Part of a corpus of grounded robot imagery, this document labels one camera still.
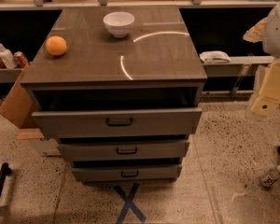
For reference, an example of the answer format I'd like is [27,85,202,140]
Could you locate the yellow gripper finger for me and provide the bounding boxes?
[249,60,280,117]

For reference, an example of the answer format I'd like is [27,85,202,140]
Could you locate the grey top drawer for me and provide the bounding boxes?
[33,108,202,139]

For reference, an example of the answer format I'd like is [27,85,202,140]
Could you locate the grey drawer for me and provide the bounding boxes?
[33,108,202,139]
[57,139,189,161]
[72,164,182,183]

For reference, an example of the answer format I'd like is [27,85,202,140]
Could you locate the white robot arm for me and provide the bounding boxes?
[249,1,280,117]

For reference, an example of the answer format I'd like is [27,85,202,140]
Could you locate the grey middle drawer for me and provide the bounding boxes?
[57,139,189,161]

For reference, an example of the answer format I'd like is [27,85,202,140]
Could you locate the grey drawer cabinet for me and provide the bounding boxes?
[21,7,206,169]

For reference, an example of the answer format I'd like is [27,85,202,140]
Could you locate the grey bottom drawer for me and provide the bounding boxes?
[72,164,182,183]

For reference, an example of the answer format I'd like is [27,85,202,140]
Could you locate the folded white cloth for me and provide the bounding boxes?
[200,50,231,63]

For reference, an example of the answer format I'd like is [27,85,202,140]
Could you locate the clear plastic bottle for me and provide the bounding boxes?
[259,165,280,188]

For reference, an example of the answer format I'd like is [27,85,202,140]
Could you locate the white ceramic bowl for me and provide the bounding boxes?
[103,12,134,38]

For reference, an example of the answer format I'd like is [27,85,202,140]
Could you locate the orange fruit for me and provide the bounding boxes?
[45,36,67,56]

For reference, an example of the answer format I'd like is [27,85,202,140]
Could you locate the brown cardboard box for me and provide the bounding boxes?
[0,66,36,129]

